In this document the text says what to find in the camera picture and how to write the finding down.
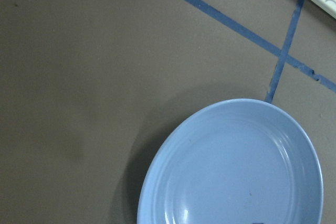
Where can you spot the blue round plate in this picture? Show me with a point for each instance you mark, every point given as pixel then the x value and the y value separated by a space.
pixel 236 161

